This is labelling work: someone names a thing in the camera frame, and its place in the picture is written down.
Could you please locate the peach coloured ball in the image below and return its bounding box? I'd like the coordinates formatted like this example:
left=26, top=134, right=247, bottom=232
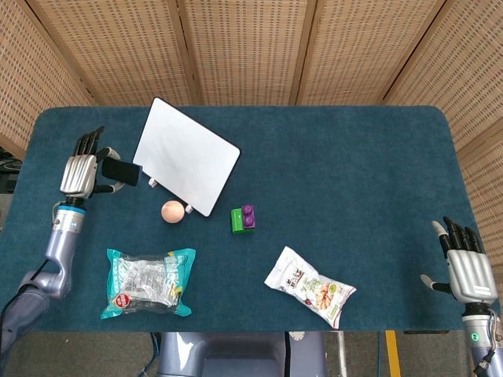
left=160, top=200, right=185, bottom=225

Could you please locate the white rectangular board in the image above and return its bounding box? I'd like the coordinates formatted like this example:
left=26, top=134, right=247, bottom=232
left=132, top=97, right=241, bottom=218

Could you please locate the yellow floor tape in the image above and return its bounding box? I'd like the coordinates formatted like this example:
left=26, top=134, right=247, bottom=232
left=384, top=330, right=402, bottom=377

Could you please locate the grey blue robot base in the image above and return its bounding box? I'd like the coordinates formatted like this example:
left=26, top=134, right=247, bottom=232
left=155, top=331, right=328, bottom=377

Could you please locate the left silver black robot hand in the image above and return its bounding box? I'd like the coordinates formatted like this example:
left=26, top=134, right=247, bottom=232
left=59, top=126, right=126, bottom=199

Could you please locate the teal snack bag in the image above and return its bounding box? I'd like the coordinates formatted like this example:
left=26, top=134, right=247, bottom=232
left=100, top=247, right=196, bottom=320

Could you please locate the blue table mat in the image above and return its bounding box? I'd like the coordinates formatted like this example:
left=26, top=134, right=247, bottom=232
left=0, top=104, right=501, bottom=333

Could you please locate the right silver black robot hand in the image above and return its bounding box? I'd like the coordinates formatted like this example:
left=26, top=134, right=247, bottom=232
left=420, top=216, right=498, bottom=306

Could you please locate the woven wooden folding screen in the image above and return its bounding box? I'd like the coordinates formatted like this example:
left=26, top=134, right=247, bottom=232
left=0, top=0, right=503, bottom=272

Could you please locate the black rectangular object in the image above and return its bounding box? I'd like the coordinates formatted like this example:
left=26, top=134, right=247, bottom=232
left=101, top=158, right=142, bottom=187

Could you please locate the white snack bag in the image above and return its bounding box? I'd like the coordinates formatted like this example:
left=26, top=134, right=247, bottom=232
left=263, top=246, right=358, bottom=330

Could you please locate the green and purple toy block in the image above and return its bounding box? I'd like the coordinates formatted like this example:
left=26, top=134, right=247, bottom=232
left=230, top=203, right=258, bottom=236

